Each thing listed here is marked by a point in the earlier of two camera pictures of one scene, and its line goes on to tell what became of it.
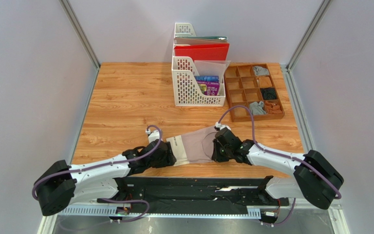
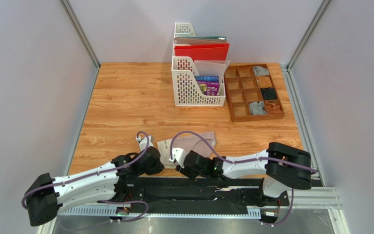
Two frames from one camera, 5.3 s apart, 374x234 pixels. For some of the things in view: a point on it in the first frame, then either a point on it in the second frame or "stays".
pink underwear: [194, 147] stays
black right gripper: [218, 148] to [183, 164]
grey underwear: [257, 108] stays
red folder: [217, 52] stays
